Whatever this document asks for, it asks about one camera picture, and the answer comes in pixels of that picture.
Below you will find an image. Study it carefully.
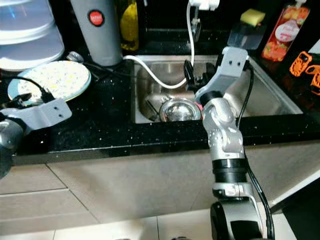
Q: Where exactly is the beige kitchen cabinet front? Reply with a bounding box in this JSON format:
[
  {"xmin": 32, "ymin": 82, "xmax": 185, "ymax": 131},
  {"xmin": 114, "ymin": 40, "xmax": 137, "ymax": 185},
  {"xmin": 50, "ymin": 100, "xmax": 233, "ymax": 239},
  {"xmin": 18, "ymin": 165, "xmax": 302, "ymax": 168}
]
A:
[{"xmin": 0, "ymin": 140, "xmax": 320, "ymax": 236}]

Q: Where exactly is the yellow oil bottle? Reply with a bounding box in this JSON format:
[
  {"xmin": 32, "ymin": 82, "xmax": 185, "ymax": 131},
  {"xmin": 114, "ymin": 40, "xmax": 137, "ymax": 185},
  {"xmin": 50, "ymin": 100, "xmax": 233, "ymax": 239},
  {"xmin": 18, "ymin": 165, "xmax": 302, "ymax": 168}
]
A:
[{"xmin": 116, "ymin": 0, "xmax": 138, "ymax": 52}]

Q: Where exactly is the grey bottle with red label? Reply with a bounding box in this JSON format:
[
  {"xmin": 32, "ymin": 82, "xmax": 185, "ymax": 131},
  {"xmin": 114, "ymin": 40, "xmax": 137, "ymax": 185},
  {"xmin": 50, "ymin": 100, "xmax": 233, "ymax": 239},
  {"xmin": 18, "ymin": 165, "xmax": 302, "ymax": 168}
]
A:
[{"xmin": 70, "ymin": 0, "xmax": 122, "ymax": 67}]

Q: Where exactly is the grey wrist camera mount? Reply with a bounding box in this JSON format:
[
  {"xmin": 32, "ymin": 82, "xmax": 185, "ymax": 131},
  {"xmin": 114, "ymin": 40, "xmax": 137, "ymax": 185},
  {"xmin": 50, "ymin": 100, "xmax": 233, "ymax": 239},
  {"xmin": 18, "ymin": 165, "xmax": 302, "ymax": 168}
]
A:
[
  {"xmin": 195, "ymin": 46, "xmax": 251, "ymax": 103},
  {"xmin": 20, "ymin": 98, "xmax": 72, "ymax": 132}
]

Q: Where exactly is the stainless steel kitchen sink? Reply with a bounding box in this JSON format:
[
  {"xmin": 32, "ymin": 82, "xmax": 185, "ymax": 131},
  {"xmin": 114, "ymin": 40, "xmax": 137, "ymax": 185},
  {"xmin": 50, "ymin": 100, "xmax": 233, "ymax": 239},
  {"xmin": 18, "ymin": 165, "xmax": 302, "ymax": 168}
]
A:
[{"xmin": 130, "ymin": 54, "xmax": 305, "ymax": 124}]

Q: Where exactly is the stainless steel bowl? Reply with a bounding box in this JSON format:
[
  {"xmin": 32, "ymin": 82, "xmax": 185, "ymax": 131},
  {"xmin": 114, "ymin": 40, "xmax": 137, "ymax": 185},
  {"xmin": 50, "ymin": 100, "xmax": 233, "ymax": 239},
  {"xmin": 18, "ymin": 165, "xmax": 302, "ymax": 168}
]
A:
[{"xmin": 159, "ymin": 97, "xmax": 203, "ymax": 123}]

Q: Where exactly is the white tap filter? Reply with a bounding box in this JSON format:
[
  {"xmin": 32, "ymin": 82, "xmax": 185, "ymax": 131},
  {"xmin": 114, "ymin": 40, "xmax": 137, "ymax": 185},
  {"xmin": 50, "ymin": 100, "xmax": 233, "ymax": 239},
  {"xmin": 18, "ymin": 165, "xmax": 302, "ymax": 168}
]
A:
[{"xmin": 189, "ymin": 0, "xmax": 221, "ymax": 12}]

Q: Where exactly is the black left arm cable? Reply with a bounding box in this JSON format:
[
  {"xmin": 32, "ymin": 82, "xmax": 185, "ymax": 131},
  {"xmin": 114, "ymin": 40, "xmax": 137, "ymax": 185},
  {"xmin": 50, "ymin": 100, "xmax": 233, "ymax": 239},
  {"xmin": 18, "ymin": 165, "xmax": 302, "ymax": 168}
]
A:
[{"xmin": 9, "ymin": 76, "xmax": 54, "ymax": 102}]

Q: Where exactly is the white flexible hose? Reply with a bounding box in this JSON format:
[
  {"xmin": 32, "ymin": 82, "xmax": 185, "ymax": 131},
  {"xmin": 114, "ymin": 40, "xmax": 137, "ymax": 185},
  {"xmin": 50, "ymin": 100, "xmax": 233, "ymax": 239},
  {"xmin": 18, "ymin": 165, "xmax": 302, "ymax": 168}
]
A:
[{"xmin": 124, "ymin": 0, "xmax": 196, "ymax": 90}]

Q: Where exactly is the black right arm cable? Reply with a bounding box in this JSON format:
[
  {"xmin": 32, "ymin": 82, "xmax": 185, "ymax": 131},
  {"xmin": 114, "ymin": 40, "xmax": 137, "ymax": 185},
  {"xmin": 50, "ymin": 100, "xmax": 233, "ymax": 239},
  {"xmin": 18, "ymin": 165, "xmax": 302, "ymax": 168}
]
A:
[{"xmin": 234, "ymin": 62, "xmax": 277, "ymax": 238}]

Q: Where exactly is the clear stacked plastic container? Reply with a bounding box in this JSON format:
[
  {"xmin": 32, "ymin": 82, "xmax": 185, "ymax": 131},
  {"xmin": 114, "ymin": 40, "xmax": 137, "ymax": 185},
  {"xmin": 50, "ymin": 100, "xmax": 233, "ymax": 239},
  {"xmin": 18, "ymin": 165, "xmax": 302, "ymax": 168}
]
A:
[{"xmin": 0, "ymin": 0, "xmax": 66, "ymax": 72}]

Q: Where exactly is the red peach refill pouch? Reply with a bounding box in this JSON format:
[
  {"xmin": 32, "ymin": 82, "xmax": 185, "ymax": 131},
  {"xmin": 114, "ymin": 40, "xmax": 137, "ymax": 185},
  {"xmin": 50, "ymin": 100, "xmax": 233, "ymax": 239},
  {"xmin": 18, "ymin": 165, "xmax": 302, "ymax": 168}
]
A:
[{"xmin": 261, "ymin": 2, "xmax": 311, "ymax": 62}]

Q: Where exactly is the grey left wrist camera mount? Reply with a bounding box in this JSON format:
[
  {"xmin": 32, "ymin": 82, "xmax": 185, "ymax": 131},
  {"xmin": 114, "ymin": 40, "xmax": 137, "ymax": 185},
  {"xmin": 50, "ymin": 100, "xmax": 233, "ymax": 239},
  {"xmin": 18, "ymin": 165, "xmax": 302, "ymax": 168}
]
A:
[{"xmin": 20, "ymin": 98, "xmax": 72, "ymax": 132}]

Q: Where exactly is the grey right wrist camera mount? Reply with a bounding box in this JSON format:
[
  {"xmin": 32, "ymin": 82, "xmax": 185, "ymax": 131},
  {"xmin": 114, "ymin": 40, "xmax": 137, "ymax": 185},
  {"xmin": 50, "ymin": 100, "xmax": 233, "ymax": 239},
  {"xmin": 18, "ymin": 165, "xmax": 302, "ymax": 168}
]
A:
[{"xmin": 195, "ymin": 46, "xmax": 251, "ymax": 103}]

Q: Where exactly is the floral plate with blue rim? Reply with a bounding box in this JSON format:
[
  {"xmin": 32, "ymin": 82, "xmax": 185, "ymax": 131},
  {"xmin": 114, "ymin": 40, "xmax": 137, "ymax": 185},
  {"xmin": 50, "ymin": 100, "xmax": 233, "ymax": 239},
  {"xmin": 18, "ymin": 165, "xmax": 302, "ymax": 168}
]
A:
[{"xmin": 7, "ymin": 60, "xmax": 92, "ymax": 103}]

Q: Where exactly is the yellow sponge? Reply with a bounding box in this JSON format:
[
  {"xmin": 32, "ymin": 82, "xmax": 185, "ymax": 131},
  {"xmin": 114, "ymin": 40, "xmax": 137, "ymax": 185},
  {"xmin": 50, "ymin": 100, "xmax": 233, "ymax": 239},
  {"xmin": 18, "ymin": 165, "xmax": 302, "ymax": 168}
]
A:
[{"xmin": 240, "ymin": 8, "xmax": 267, "ymax": 27}]

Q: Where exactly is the chrome tap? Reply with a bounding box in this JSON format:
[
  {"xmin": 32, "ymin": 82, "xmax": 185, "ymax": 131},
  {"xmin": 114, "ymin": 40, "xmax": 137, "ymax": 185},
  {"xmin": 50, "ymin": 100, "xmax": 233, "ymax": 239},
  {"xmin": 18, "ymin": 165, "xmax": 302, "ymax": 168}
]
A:
[{"xmin": 187, "ymin": 12, "xmax": 201, "ymax": 43}]

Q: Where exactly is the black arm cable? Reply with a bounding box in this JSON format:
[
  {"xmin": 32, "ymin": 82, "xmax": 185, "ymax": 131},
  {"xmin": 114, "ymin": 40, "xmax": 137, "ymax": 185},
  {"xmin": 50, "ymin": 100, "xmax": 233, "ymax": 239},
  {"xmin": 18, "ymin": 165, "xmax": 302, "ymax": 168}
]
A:
[
  {"xmin": 9, "ymin": 76, "xmax": 54, "ymax": 102},
  {"xmin": 234, "ymin": 62, "xmax": 277, "ymax": 238}
]

